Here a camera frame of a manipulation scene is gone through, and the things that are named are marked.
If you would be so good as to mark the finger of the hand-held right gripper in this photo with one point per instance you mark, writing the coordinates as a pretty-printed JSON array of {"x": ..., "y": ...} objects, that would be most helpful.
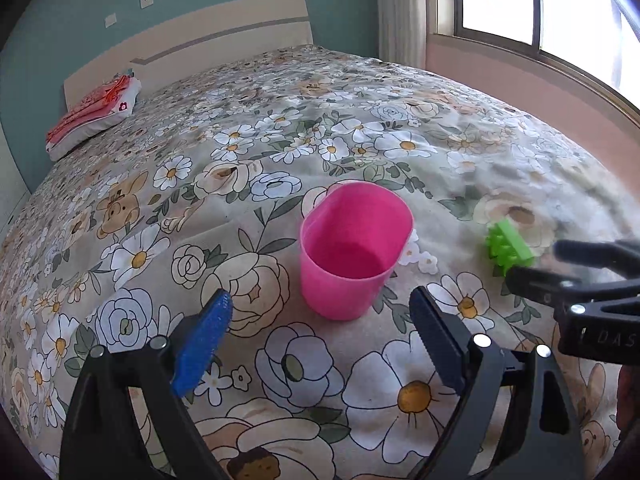
[
  {"x": 537, "y": 284},
  {"x": 595, "y": 252}
]

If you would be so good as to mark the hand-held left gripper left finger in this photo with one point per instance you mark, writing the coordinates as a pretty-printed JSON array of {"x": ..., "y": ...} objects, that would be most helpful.
[{"x": 202, "y": 345}]

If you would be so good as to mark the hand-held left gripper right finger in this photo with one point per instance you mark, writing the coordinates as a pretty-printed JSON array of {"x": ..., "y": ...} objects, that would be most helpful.
[{"x": 436, "y": 342}]

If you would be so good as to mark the green spiky plastic toy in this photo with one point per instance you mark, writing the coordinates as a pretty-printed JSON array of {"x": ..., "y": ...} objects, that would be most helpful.
[{"x": 507, "y": 247}]

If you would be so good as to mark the pink plastic cup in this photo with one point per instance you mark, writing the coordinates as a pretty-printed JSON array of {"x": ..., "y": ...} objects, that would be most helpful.
[{"x": 345, "y": 285}]

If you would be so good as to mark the floral bed sheet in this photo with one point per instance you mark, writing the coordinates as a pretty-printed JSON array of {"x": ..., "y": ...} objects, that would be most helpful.
[{"x": 250, "y": 160}]

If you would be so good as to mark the white bedside cabinet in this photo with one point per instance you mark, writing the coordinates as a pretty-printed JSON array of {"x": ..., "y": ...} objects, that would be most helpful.
[{"x": 12, "y": 185}]

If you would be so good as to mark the red and white pillow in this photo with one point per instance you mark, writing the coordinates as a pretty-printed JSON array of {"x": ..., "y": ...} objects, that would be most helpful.
[{"x": 95, "y": 115}]

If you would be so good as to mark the cream curtain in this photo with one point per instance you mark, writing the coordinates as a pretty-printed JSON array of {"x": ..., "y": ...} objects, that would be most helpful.
[{"x": 400, "y": 10}]

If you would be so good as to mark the beige wooden headboard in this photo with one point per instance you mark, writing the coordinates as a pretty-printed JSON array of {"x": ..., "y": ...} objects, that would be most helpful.
[{"x": 210, "y": 35}]

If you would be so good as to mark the window with metal frame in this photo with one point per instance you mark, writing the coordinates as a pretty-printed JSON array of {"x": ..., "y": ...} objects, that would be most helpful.
[{"x": 500, "y": 0}]

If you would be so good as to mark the white wall socket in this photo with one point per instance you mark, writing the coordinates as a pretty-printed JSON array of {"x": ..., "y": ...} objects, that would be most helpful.
[
  {"x": 146, "y": 1},
  {"x": 110, "y": 21}
]

